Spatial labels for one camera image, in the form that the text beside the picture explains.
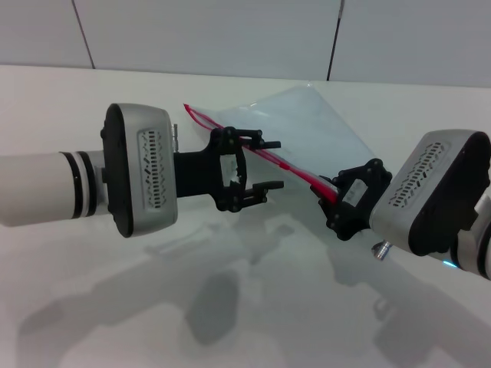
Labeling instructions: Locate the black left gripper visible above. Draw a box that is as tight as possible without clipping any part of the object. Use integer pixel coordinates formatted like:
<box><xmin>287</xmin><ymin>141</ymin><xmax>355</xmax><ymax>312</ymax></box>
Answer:
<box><xmin>174</xmin><ymin>126</ymin><xmax>285</xmax><ymax>213</ymax></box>

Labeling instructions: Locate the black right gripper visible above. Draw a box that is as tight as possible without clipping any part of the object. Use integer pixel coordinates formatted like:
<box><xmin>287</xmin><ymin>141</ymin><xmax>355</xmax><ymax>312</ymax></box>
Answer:
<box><xmin>316</xmin><ymin>157</ymin><xmax>393</xmax><ymax>242</ymax></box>

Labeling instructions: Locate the clear document bag red zip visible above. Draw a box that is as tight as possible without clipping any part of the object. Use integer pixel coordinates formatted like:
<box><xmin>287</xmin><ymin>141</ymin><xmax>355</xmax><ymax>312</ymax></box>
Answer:
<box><xmin>183</xmin><ymin>84</ymin><xmax>379</xmax><ymax>204</ymax></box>

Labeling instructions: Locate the metal plug of right camera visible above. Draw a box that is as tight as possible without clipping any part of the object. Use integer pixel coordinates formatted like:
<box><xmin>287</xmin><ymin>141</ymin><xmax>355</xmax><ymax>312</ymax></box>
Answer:
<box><xmin>371</xmin><ymin>240</ymin><xmax>393</xmax><ymax>262</ymax></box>

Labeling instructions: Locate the metal plug of camera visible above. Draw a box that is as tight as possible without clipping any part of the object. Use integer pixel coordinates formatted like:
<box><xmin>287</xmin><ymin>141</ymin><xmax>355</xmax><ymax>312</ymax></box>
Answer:
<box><xmin>371</xmin><ymin>240</ymin><xmax>393</xmax><ymax>262</ymax></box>
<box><xmin>170</xmin><ymin>122</ymin><xmax>182</xmax><ymax>153</ymax></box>

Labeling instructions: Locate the metal plug of left camera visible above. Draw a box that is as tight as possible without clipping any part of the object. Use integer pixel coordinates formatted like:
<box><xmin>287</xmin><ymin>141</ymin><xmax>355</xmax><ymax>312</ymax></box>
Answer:
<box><xmin>170</xmin><ymin>122</ymin><xmax>182</xmax><ymax>153</ymax></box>

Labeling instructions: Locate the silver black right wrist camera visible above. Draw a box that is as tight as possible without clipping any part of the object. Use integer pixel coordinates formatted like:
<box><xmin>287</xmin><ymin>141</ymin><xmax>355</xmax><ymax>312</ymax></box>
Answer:
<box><xmin>368</xmin><ymin>129</ymin><xmax>491</xmax><ymax>257</ymax></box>

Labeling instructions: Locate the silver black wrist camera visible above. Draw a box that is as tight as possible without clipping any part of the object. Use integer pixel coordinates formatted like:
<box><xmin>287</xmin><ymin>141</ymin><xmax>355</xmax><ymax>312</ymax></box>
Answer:
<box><xmin>368</xmin><ymin>129</ymin><xmax>491</xmax><ymax>257</ymax></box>
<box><xmin>100</xmin><ymin>103</ymin><xmax>180</xmax><ymax>239</ymax></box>

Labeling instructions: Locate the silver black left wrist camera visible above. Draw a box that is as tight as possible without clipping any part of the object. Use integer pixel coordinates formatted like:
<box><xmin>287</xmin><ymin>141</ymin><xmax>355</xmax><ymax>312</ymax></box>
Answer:
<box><xmin>100</xmin><ymin>103</ymin><xmax>180</xmax><ymax>239</ymax></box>

